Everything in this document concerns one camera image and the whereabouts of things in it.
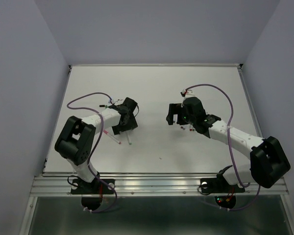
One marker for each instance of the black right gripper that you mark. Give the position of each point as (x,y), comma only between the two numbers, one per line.
(174,108)

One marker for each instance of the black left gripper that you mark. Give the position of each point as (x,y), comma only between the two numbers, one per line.
(132,124)

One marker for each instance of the light green cap marker pen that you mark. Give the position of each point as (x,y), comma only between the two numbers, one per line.
(128,138)

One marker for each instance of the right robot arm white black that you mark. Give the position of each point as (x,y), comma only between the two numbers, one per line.
(267,159)

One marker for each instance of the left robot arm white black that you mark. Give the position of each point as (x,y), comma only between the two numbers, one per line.
(77,136)

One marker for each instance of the pink cap marker pen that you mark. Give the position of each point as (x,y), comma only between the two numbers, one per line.
(112,137)

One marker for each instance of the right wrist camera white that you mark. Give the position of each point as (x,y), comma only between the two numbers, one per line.
(187,93)

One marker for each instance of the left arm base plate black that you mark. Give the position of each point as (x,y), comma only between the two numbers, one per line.
(97,196)

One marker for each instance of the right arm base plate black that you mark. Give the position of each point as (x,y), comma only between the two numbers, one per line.
(225,193)

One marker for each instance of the aluminium rail frame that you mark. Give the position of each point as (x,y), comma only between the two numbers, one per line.
(126,184)

